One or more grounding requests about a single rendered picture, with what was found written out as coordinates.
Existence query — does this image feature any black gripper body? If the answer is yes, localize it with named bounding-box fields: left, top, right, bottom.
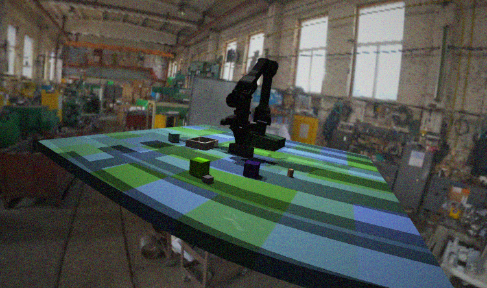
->
left=220, top=108, right=263, bottom=132

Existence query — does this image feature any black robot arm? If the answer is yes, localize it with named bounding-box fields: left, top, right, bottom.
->
left=226, top=58, right=279, bottom=136

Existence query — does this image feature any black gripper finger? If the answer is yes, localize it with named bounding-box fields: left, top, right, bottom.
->
left=229, top=127, right=242, bottom=145
left=239, top=129, right=252, bottom=145

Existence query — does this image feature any small teal block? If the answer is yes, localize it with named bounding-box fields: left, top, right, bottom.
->
left=168, top=132, right=180, bottom=143

